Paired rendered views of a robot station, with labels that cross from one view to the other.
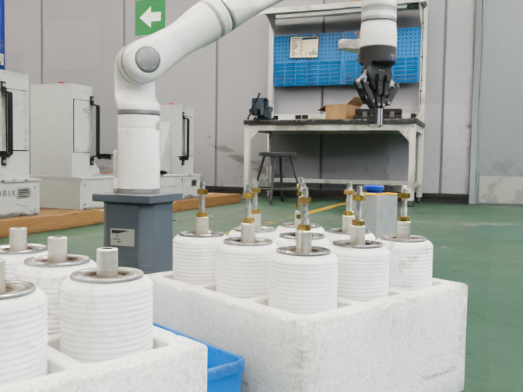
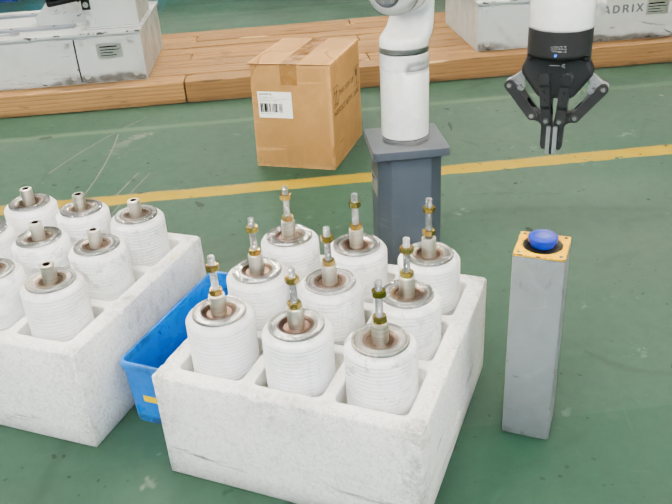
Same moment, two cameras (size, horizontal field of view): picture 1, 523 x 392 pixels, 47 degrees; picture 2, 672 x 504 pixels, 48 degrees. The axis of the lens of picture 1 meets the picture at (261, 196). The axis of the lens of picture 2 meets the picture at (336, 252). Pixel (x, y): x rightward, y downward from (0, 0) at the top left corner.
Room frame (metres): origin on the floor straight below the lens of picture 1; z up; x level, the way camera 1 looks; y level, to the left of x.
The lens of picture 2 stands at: (0.61, -0.93, 0.81)
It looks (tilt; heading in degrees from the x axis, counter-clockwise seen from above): 28 degrees down; 65
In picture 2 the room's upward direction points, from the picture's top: 4 degrees counter-clockwise
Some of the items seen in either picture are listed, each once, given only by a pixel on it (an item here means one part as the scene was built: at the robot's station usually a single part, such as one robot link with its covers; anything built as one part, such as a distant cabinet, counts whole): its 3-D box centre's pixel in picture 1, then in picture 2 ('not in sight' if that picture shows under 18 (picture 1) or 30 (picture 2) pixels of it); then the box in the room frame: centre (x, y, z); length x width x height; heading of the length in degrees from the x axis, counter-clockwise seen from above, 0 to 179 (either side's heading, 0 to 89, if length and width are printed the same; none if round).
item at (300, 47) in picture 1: (303, 46); not in sight; (6.20, -0.41, 1.54); 0.32 x 0.02 x 0.25; 69
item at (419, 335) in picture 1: (300, 332); (335, 370); (1.00, -0.07, 0.09); 0.39 x 0.39 x 0.18; 42
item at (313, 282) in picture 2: (302, 236); (330, 281); (1.00, -0.07, 0.25); 0.08 x 0.08 x 0.01
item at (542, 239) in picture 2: (373, 190); (542, 241); (1.25, -0.23, 0.32); 0.04 x 0.04 x 0.02
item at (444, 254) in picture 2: (300, 225); (428, 254); (1.16, -0.08, 0.25); 0.08 x 0.08 x 0.01
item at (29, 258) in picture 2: not in sight; (51, 283); (0.64, 0.33, 0.16); 0.10 x 0.10 x 0.18
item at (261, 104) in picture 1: (261, 107); not in sight; (5.70, 0.02, 0.87); 0.41 x 0.17 x 0.25; 159
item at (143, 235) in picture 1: (138, 260); (406, 207); (1.33, 0.27, 0.15); 0.15 x 0.15 x 0.30; 69
